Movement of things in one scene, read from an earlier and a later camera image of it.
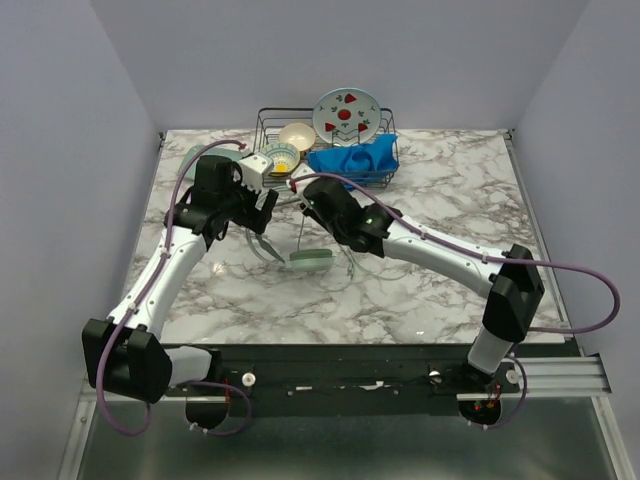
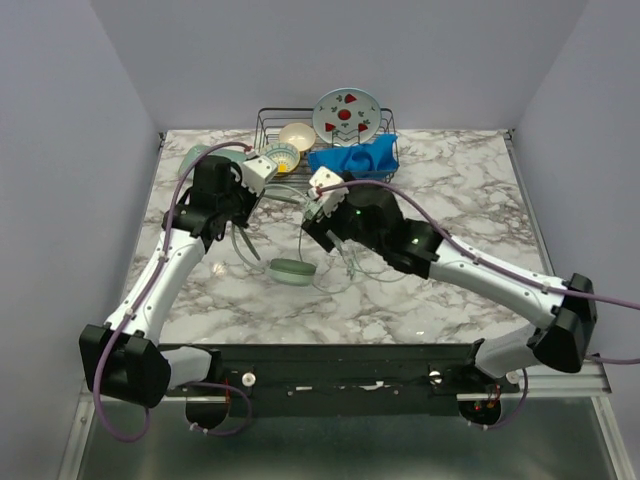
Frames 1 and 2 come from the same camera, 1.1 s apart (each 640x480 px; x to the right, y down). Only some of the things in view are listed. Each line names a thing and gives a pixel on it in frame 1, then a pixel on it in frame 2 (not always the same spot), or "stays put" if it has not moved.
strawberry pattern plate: (347, 117) stays put
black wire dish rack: (357, 144) stays put
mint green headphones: (302, 260) -> (286, 271)
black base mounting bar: (348, 380) stays put
